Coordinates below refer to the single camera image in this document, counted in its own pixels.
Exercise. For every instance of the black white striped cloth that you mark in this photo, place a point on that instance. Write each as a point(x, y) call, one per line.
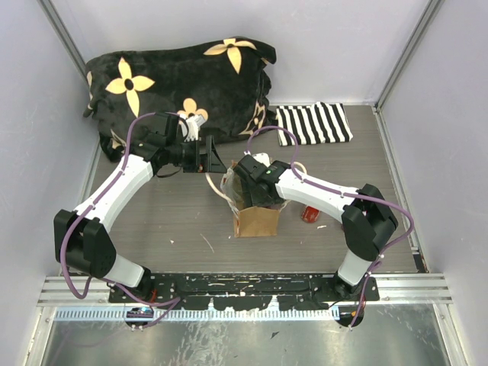
point(313, 124)

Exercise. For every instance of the black floral plush blanket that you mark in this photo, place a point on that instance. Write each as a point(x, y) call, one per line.
point(224, 81)

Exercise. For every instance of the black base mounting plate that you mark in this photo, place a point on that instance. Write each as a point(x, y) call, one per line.
point(292, 291)

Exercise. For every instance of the aluminium slotted rail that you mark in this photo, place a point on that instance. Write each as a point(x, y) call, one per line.
point(273, 314)

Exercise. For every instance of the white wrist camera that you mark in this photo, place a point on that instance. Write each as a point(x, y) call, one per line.
point(190, 126)
point(262, 158)

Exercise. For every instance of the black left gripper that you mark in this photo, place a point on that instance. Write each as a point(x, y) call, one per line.
point(203, 163)

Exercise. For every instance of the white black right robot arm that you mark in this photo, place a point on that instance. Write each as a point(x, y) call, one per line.
point(367, 221)

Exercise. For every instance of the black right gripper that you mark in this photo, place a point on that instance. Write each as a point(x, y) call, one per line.
point(252, 199)

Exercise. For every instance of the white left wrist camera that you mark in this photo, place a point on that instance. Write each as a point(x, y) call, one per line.
point(190, 126)

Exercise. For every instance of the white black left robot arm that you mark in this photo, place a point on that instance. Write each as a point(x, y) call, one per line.
point(82, 240)

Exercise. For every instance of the clear glass Chang bottle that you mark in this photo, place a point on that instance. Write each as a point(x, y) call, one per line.
point(238, 192)

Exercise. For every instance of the red Coke can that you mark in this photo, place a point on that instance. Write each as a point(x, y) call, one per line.
point(309, 214)

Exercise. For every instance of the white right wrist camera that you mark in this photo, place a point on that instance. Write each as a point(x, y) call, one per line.
point(262, 158)

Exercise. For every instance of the burlap watermelon canvas bag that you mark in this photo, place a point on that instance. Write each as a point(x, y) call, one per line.
point(247, 221)

